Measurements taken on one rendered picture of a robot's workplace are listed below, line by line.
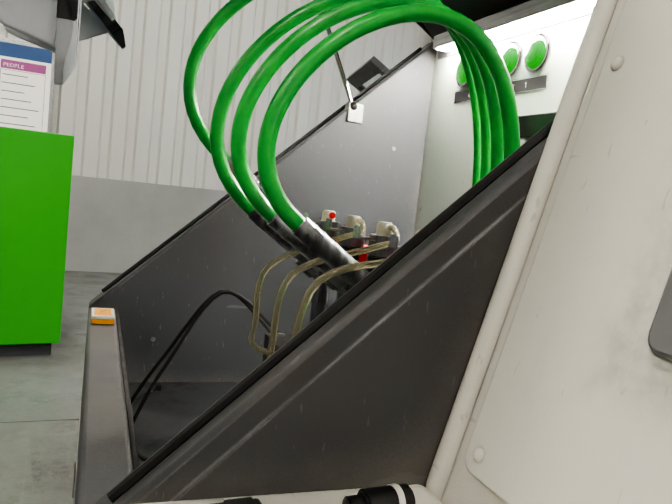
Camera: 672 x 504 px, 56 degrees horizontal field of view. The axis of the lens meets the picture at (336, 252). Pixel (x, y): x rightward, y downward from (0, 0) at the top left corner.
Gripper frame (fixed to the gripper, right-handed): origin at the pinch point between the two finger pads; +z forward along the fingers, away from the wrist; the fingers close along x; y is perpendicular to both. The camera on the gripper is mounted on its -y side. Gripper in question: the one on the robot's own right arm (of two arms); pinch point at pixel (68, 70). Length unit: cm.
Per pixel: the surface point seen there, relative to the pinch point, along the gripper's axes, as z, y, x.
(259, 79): -1.2, -15.2, 4.9
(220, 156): 5.5, -13.9, -3.1
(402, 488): 24.4, -20.9, 27.9
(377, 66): -68, -158, -308
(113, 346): 29.5, -6.1, -20.2
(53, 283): 81, 16, -339
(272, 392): 20.2, -13.8, 23.0
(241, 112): 1.8, -13.9, 4.8
